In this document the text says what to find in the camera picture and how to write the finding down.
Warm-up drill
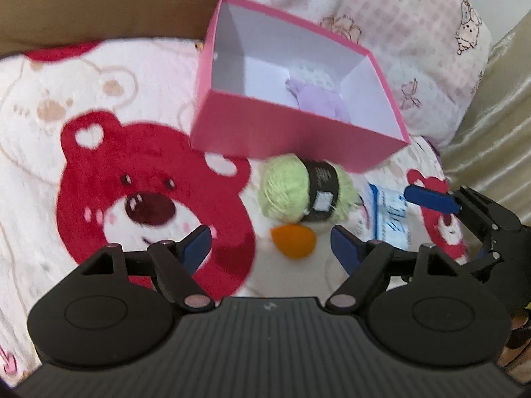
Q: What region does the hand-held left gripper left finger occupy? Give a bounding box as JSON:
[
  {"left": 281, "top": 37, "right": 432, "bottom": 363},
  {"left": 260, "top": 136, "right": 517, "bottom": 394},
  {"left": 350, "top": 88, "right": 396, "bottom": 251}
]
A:
[{"left": 77, "top": 224, "right": 216, "bottom": 311}]

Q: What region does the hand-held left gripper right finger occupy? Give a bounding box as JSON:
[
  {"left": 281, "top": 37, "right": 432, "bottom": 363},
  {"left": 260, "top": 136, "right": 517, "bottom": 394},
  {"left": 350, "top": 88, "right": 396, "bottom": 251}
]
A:
[{"left": 326, "top": 224, "right": 465, "bottom": 311}]

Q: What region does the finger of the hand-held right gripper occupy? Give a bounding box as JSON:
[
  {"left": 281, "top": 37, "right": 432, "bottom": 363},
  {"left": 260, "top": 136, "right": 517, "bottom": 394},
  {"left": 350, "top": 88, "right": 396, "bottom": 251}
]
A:
[{"left": 404, "top": 184, "right": 521, "bottom": 233}]

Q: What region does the blue wet wipes pack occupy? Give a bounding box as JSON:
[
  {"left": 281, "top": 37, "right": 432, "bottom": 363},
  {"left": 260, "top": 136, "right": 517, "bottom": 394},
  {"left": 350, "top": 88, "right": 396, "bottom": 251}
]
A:
[{"left": 354, "top": 182, "right": 416, "bottom": 251}]

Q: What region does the orange ball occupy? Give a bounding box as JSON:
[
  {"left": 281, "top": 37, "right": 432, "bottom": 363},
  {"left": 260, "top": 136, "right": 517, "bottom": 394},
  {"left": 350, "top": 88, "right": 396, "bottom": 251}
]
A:
[{"left": 269, "top": 223, "right": 318, "bottom": 261}]

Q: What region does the green yarn ball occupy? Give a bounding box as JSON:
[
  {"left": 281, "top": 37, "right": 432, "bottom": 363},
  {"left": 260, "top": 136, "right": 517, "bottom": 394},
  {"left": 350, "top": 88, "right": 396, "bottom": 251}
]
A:
[{"left": 257, "top": 153, "right": 359, "bottom": 222}]

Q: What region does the pink cardboard box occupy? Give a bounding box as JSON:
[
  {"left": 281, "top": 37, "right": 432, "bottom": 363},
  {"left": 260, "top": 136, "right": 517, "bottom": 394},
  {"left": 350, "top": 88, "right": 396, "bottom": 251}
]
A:
[{"left": 190, "top": 0, "right": 411, "bottom": 174}]

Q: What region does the gold satin cloth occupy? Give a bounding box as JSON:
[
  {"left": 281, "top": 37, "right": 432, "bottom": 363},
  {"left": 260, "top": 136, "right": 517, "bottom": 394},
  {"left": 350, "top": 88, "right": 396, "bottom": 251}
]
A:
[{"left": 440, "top": 21, "right": 531, "bottom": 225}]

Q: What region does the red bear printed blanket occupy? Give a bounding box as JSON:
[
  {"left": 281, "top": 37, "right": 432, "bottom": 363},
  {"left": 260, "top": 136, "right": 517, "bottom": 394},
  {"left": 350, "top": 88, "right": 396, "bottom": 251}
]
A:
[{"left": 0, "top": 37, "right": 474, "bottom": 382}]

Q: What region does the pink floral pillow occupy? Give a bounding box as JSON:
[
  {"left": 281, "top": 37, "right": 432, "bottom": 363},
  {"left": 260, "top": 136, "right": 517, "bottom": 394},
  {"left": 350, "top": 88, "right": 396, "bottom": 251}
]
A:
[{"left": 238, "top": 0, "right": 492, "bottom": 146}]

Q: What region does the brown pillow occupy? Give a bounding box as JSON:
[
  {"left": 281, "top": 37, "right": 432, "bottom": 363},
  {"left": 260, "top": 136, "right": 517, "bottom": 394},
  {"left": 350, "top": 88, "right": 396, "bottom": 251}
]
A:
[{"left": 0, "top": 0, "right": 241, "bottom": 54}]

